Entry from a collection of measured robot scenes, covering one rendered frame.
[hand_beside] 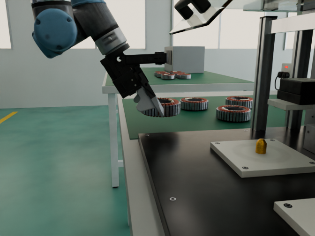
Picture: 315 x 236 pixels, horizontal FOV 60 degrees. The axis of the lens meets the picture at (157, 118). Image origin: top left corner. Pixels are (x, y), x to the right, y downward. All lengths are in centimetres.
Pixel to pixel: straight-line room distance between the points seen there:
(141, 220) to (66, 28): 36
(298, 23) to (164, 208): 45
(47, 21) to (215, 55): 483
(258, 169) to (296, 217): 13
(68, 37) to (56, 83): 452
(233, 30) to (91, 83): 274
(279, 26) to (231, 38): 471
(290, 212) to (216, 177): 14
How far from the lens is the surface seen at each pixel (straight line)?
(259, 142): 56
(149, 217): 40
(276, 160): 54
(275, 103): 56
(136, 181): 50
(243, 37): 550
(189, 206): 39
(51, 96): 511
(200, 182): 45
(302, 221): 38
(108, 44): 70
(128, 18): 497
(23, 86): 520
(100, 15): 71
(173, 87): 185
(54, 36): 56
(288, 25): 67
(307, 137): 65
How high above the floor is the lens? 97
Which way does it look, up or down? 14 degrees down
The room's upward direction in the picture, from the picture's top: straight up
